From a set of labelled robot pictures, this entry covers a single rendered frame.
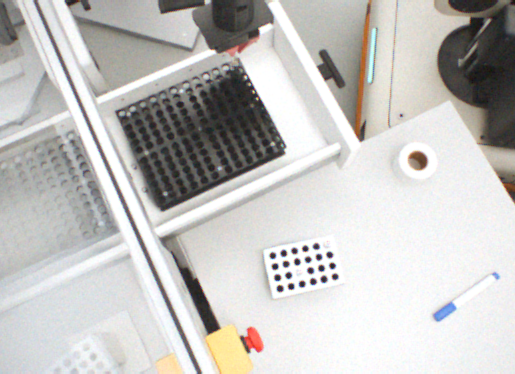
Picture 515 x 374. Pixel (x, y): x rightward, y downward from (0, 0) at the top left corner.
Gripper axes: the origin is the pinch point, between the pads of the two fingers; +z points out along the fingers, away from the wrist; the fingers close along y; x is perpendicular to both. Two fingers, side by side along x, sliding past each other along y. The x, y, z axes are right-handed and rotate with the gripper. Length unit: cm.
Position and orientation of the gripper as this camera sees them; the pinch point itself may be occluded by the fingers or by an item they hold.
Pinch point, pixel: (233, 49)
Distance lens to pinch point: 86.5
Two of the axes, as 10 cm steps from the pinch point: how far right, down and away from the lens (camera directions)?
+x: 4.6, 8.5, -2.4
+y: -8.8, 4.4, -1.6
